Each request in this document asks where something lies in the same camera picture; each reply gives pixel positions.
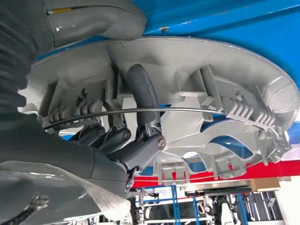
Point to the brown cardboard box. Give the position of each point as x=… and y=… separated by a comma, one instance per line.
x=264, y=184

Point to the blue metal shelf rack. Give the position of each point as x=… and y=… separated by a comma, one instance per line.
x=174, y=205
x=234, y=18

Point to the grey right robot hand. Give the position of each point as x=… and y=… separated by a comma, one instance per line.
x=58, y=149

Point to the long red barrier belt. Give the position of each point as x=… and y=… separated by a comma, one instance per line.
x=269, y=169

